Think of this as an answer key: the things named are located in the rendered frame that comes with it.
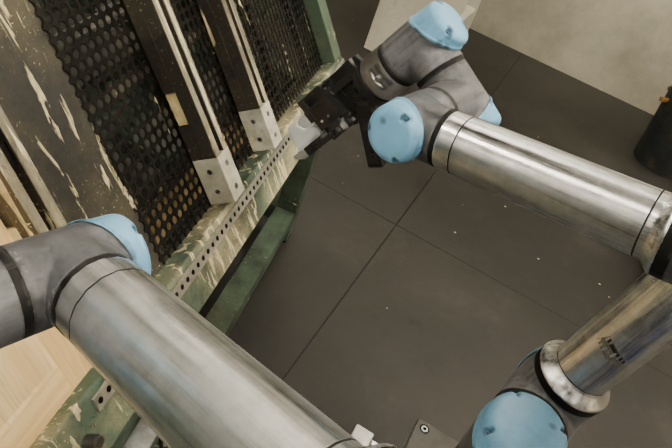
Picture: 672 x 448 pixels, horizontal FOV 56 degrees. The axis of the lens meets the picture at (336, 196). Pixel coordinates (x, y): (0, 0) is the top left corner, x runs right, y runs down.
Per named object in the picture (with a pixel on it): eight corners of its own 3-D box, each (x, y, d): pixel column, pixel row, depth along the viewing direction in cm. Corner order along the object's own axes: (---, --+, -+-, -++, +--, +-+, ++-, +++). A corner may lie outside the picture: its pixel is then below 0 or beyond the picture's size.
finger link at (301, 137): (278, 135, 109) (311, 106, 103) (299, 162, 110) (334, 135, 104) (268, 142, 107) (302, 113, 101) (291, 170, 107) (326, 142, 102)
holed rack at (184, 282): (97, 411, 111) (100, 411, 110) (90, 399, 109) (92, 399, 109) (344, 65, 244) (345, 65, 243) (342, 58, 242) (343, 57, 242)
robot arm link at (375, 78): (419, 77, 97) (400, 94, 91) (398, 94, 100) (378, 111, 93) (389, 38, 96) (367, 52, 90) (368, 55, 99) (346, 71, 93)
